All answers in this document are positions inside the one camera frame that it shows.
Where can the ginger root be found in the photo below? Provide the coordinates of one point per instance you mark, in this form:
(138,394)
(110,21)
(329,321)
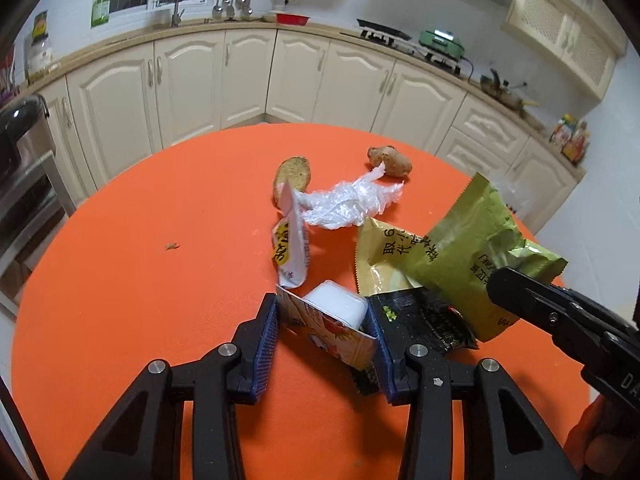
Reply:
(396,164)

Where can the person's right hand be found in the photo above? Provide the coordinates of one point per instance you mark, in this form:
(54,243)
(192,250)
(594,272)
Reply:
(602,439)

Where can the black gas stove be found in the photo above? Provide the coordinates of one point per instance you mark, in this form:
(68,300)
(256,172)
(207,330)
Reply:
(395,39)

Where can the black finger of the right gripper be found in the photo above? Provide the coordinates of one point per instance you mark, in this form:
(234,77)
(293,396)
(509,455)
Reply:
(578,325)

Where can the white yellow snack bag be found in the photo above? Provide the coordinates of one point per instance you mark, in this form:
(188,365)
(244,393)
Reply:
(290,241)

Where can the green dish soap bottle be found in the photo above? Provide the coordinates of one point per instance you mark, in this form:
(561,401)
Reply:
(100,13)

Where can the green snack bag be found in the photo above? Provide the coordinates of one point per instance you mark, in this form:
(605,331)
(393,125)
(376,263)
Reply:
(456,258)

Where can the black snack wrapper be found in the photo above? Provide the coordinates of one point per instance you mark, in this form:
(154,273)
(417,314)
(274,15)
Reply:
(425,324)

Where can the small colourful carton box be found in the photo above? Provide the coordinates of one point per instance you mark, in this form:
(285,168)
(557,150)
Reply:
(331,317)

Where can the clear plastic wrap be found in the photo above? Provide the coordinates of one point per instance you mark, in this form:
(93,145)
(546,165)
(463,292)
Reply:
(349,203)

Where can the brown potato piece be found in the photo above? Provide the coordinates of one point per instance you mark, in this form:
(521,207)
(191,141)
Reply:
(294,170)

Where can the rice bag on floor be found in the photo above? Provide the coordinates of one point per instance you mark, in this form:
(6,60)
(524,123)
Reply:
(516,196)

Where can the wok with lid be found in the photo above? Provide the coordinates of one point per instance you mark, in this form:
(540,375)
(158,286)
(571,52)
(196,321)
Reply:
(494,87)

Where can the black rice cooker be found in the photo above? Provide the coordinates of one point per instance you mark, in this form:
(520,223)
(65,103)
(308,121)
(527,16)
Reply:
(25,133)

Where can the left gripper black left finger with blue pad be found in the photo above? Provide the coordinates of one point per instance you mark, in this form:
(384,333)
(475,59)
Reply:
(141,435)

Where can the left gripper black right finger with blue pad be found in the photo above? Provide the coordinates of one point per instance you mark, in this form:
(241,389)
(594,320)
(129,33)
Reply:
(504,437)

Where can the green electric pot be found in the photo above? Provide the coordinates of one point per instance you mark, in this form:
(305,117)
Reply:
(443,42)

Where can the red basin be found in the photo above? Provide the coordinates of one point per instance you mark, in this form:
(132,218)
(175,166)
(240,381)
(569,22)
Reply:
(291,19)

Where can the metal shelf rack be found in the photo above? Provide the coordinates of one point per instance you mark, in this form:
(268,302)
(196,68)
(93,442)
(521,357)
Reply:
(32,195)

